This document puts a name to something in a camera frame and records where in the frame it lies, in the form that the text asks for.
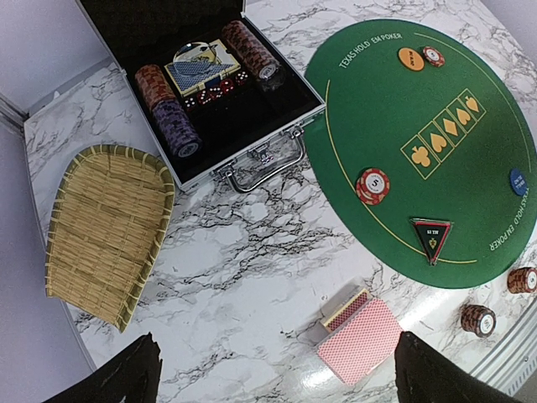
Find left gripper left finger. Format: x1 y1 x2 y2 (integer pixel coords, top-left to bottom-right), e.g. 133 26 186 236
49 333 162 402

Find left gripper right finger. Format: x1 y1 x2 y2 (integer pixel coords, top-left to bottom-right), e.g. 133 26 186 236
394 332 516 403

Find dark brown poker chip stack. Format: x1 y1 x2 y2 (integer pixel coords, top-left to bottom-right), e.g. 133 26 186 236
461 305 497 338

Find red poker chip stack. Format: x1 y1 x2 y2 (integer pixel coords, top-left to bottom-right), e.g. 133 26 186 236
508 267 537 294

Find black triangular all-in button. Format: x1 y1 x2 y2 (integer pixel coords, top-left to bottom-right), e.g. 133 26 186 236
410 217 453 266

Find red chips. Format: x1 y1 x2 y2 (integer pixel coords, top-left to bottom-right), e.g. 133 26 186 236
356 168 390 206

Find orange round blind button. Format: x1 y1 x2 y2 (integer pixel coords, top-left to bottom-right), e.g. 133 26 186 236
398 47 425 71

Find red playing card deck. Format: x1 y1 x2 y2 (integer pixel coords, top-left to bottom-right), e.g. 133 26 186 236
317 298 403 385

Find playing card box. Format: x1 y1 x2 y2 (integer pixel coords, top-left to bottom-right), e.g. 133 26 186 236
321 287 371 332

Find woven bamboo tray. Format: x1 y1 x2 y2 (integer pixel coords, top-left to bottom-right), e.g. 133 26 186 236
45 144 175 332

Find blue round blind button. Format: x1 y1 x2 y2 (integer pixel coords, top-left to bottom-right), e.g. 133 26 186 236
509 168 528 196

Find round green poker mat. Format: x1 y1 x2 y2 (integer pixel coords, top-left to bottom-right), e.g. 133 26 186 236
305 19 536 289

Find red purple chip row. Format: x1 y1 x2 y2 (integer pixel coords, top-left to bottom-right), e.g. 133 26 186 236
135 65 202 159

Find aluminium poker chip case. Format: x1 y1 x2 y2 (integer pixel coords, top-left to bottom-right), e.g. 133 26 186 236
78 1 325 193

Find red dice row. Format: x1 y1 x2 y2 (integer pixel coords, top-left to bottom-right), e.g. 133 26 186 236
183 70 251 112

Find blue card deck in case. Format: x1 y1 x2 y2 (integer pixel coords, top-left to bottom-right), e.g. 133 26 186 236
164 39 241 97

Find dark red chip row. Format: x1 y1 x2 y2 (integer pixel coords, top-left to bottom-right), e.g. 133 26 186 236
222 20 280 81

